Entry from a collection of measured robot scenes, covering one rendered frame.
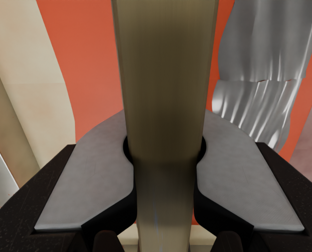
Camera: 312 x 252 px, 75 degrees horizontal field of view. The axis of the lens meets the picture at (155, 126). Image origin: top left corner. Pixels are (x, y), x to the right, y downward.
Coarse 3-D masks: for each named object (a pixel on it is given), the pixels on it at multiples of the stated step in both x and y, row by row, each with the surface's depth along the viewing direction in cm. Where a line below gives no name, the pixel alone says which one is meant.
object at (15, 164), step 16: (0, 80) 17; (0, 96) 17; (0, 112) 17; (0, 128) 17; (16, 128) 19; (0, 144) 17; (16, 144) 19; (0, 160) 18; (16, 160) 19; (32, 160) 21; (0, 176) 19; (16, 176) 19; (32, 176) 21; (0, 192) 20
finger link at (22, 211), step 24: (72, 144) 9; (48, 168) 7; (24, 192) 6; (48, 192) 6; (0, 216) 6; (24, 216) 6; (0, 240) 5; (24, 240) 5; (48, 240) 5; (72, 240) 5
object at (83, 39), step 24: (48, 0) 14; (72, 0) 14; (96, 0) 14; (48, 24) 15; (72, 24) 15; (96, 24) 15; (216, 24) 15; (72, 48) 16; (96, 48) 16; (216, 48) 16; (72, 72) 17; (96, 72) 17; (216, 72) 17
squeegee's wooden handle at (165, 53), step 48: (144, 0) 5; (192, 0) 5; (144, 48) 6; (192, 48) 6; (144, 96) 7; (192, 96) 7; (144, 144) 8; (192, 144) 8; (144, 192) 9; (192, 192) 9; (144, 240) 11
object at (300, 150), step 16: (288, 80) 17; (304, 80) 17; (80, 96) 18; (96, 96) 18; (112, 96) 18; (208, 96) 18; (304, 96) 18; (80, 112) 19; (96, 112) 19; (112, 112) 19; (304, 112) 18; (80, 128) 20; (304, 128) 19; (288, 144) 20; (304, 144) 20; (288, 160) 21; (304, 160) 21; (192, 224) 28
